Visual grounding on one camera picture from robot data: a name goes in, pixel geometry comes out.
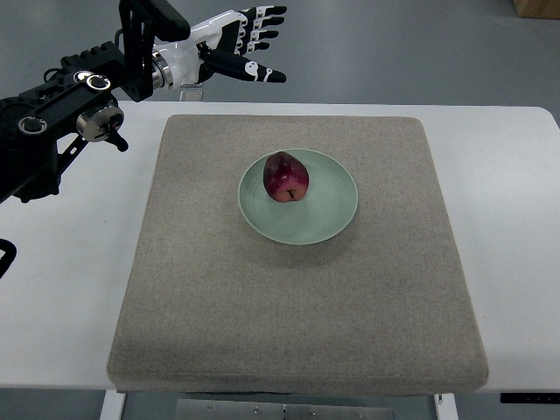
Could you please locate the white table leg frame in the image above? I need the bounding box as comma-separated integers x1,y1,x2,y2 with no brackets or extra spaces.
99,389,126,420

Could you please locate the beige fabric mat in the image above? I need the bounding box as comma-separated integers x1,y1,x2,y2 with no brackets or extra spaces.
107,115,489,396

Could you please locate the silver floor outlet box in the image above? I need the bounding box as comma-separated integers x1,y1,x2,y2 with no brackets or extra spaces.
179,83,204,102

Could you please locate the cardboard box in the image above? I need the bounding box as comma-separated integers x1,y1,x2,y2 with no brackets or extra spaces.
514,0,560,20

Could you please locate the green ceramic plate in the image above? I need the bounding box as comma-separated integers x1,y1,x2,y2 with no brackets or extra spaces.
238,149,359,245

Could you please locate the red apple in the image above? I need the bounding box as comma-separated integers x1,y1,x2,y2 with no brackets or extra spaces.
262,151,310,203

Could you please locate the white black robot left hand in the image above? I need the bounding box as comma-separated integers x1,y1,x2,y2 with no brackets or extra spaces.
152,5,287,90

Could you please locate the grey metal base plate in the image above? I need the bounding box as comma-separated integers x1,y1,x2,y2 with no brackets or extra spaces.
174,399,395,420

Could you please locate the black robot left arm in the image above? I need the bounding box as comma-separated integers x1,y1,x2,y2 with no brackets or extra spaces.
1,1,191,203

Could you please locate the black table control panel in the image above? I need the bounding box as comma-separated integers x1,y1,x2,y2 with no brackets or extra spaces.
500,393,560,405

